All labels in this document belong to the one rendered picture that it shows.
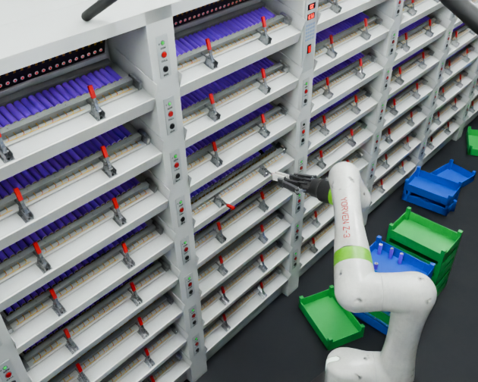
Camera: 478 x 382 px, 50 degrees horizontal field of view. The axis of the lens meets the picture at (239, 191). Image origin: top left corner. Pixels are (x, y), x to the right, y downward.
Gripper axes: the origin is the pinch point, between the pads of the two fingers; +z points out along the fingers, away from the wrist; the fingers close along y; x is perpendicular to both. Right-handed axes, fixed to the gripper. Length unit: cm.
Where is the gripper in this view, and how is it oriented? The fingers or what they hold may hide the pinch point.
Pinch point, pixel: (281, 176)
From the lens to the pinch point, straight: 208.8
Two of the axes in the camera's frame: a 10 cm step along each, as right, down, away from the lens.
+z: -7.2, -2.4, 6.5
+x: -1.6, -8.6, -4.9
